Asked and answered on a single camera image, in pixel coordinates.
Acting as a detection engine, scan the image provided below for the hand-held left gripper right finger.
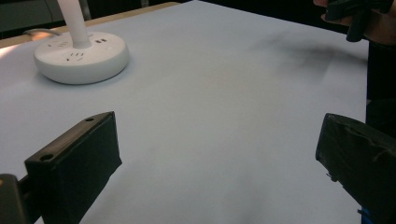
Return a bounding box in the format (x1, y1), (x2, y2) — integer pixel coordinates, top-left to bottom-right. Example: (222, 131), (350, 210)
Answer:
(315, 113), (396, 224)

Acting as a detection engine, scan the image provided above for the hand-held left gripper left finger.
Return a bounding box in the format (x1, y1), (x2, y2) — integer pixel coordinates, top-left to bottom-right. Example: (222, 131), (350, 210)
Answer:
(23, 111), (123, 224)

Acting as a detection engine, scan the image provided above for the white desk lamp with sockets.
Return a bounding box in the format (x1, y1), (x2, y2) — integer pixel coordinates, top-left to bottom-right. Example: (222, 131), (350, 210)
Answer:
(33, 0), (131, 86)

